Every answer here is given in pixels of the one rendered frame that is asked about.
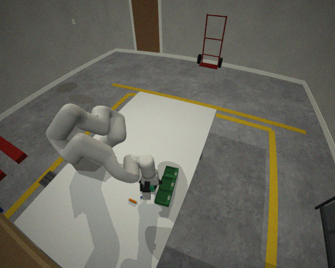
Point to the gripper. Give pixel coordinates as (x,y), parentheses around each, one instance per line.
(155,181)

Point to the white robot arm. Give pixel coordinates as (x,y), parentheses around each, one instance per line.
(100,150)

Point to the green three-compartment bin rack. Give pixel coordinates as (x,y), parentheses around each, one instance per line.
(165,189)

